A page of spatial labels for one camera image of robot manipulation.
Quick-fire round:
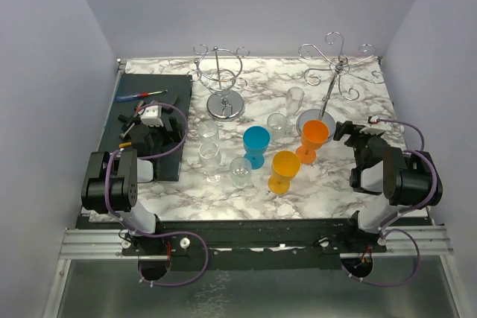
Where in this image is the blue plastic goblet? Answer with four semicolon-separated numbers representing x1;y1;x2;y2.
243;126;271;170

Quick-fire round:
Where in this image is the clear stemmed wine glass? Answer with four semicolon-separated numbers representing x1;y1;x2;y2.
198;142;221;182

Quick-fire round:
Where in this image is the black orange hammer tool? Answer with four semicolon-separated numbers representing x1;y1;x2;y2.
118;100;182;142

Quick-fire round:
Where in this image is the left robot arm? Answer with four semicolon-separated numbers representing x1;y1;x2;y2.
80;138;186;255

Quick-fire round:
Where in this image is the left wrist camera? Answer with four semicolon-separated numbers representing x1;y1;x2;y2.
140;105;164;127

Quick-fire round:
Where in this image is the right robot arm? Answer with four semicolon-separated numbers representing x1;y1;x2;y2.
333;116;443;252

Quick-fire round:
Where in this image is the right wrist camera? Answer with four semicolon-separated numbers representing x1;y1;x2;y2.
359;116;391;136

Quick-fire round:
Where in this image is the yellow plastic goblet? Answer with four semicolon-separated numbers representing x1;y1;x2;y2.
268;150;301;194

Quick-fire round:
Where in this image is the round chrome glass rack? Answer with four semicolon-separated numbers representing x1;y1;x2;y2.
187;44;250;121

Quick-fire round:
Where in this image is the aluminium rail frame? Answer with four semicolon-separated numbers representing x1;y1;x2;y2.
40;57;139;318

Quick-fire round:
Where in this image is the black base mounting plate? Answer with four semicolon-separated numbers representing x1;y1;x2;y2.
122;218;386;276

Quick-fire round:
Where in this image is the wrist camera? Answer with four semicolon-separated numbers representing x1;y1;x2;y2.
140;105;164;127
359;116;391;136

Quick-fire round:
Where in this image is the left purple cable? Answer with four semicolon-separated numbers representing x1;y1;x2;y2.
104;101;209;289

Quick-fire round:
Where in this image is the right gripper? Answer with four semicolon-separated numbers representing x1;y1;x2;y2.
334;121;382;169

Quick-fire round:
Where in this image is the dark tool mat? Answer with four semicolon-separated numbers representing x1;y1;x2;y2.
99;74;192;182

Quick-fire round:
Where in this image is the scrolled chrome glass rack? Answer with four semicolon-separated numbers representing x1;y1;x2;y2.
296;31;385;141

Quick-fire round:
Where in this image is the small clear wine glass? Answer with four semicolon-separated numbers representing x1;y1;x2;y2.
230;157;252;188

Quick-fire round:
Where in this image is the orange plastic goblet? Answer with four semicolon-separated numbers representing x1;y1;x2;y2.
295;120;329;165

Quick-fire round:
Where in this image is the clear ribbed wine glass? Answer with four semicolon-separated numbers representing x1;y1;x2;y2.
198;120;220;145

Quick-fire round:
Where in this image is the blue handled screwdriver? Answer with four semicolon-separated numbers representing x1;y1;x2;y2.
115;90;168;103

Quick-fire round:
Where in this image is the tall clear flute glass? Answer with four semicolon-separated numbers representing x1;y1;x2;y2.
285;86;304;133

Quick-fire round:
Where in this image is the short ribbed clear glass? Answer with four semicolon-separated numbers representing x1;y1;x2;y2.
267;112;287;141

